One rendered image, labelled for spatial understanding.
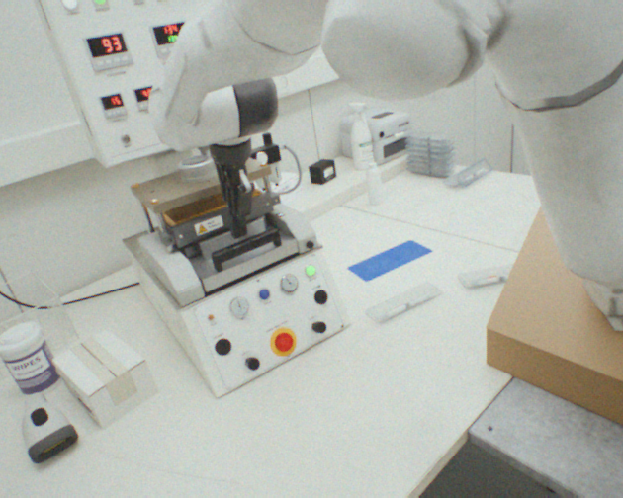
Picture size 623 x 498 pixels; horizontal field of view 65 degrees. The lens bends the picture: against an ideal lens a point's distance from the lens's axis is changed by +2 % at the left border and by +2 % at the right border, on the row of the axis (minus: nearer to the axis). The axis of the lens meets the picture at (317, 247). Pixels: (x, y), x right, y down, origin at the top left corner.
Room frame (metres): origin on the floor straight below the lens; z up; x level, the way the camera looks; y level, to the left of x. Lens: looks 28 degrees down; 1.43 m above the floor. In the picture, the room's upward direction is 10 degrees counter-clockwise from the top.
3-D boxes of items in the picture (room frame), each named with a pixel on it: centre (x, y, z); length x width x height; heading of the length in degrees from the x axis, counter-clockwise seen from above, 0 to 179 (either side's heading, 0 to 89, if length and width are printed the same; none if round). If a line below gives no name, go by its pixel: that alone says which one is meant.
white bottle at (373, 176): (1.57, -0.23, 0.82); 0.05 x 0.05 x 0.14
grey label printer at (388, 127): (1.96, -0.32, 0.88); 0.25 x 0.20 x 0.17; 33
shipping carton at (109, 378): (0.82, 0.48, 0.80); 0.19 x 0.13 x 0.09; 39
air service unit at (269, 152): (1.28, 0.10, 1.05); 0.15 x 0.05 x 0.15; 119
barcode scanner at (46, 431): (0.74, 0.58, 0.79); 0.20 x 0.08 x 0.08; 39
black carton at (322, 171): (1.77, -0.07, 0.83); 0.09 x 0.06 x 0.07; 136
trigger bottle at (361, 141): (1.84, -0.24, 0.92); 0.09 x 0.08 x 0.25; 33
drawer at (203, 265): (1.02, 0.21, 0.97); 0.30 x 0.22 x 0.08; 29
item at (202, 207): (1.07, 0.22, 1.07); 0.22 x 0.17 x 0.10; 119
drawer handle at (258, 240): (0.90, 0.14, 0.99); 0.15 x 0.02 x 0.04; 119
